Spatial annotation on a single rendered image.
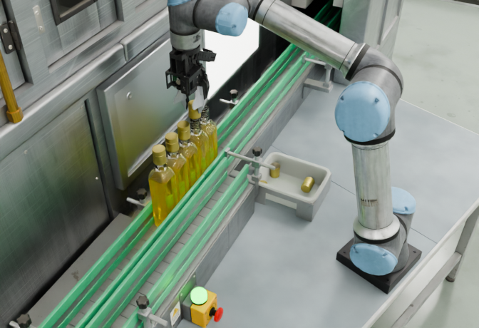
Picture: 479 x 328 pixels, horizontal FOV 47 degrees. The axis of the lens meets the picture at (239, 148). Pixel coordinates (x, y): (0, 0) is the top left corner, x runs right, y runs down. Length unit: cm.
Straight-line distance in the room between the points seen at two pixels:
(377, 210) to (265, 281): 44
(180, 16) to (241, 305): 80
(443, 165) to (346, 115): 96
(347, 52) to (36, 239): 87
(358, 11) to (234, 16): 107
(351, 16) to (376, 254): 114
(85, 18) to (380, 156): 75
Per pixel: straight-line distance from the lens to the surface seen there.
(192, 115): 154
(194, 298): 151
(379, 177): 133
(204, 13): 131
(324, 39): 135
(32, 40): 123
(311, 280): 167
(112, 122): 146
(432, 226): 190
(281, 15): 137
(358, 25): 231
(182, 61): 142
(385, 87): 124
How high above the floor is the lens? 208
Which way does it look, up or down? 40 degrees down
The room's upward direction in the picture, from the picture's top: straight up
